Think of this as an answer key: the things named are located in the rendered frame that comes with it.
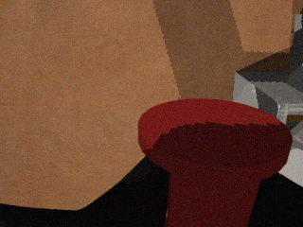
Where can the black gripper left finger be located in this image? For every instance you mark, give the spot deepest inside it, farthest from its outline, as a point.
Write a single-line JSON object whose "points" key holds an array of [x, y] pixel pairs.
{"points": [[138, 200]]}

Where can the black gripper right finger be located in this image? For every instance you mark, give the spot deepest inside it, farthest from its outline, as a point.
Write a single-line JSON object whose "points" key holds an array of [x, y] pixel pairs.
{"points": [[279, 203]]}

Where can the grey and red crank handle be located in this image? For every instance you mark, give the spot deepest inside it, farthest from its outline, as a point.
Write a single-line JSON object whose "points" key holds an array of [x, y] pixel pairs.
{"points": [[217, 153]]}

